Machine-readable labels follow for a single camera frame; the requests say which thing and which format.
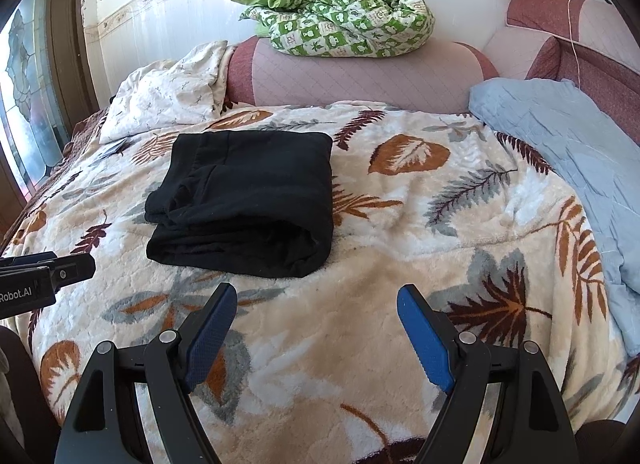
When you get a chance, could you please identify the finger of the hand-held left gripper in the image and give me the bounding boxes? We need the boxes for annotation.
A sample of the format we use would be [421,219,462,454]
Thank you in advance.
[49,254,96,286]
[0,252,58,272]

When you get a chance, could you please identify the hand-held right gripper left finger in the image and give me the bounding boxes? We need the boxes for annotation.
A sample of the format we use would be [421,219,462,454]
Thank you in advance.
[54,283,238,464]

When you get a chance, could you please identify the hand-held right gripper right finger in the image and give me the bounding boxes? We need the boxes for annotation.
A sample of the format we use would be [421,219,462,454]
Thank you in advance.
[397,284,581,464]

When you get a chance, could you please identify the black pants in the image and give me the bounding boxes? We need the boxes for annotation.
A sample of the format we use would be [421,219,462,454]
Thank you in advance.
[144,131,335,279]

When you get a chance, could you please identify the dark maroon cloth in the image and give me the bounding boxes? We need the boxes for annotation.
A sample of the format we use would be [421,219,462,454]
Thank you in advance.
[0,326,58,450]

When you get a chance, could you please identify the leaf print fleece blanket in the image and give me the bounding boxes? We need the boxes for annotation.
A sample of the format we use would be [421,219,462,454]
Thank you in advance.
[0,100,640,464]

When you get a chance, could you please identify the small blue white booklet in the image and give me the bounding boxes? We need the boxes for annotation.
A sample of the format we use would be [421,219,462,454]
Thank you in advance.
[102,139,132,159]

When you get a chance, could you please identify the stained glass window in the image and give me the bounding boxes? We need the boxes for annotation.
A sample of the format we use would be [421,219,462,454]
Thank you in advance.
[0,0,71,195]

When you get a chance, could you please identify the white twig print pillow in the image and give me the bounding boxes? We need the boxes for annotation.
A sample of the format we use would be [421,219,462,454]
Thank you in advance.
[100,40,238,142]

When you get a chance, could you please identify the light blue quilt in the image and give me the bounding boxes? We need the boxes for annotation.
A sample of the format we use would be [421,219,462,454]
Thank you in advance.
[468,76,640,357]

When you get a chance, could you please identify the green checked quilt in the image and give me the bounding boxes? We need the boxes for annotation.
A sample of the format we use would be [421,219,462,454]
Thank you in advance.
[239,0,435,59]

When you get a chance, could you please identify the wooden window frame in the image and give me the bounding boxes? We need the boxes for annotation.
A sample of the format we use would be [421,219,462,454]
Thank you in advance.
[47,0,103,120]

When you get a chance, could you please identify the white cable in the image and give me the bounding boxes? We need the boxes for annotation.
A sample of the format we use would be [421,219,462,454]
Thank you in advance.
[566,0,593,91]

